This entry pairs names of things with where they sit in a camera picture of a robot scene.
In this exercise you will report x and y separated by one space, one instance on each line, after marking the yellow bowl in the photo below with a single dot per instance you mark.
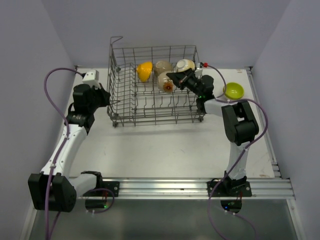
144 71

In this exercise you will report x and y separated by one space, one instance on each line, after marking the cream white bowl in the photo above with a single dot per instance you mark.
184 64

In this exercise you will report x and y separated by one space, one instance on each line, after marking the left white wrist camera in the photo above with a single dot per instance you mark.
91 78

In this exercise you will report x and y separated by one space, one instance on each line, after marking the grey wire dish rack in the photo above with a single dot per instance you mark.
136 103

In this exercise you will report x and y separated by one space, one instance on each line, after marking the aluminium mounting rail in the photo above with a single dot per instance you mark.
195 188

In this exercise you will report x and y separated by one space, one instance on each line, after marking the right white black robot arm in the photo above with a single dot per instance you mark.
240 127

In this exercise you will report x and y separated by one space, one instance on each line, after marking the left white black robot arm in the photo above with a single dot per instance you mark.
51 189

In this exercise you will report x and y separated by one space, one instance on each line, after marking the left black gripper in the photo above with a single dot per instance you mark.
105 95

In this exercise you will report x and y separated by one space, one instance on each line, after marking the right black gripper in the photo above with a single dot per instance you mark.
182 77

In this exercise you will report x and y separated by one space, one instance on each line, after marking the beige bowl with sunflower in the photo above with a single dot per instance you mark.
164 83

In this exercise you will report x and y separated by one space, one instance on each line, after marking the beige brown glazed bowl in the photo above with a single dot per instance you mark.
162 66

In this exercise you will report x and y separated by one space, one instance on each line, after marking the lime green bowl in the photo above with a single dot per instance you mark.
233 91

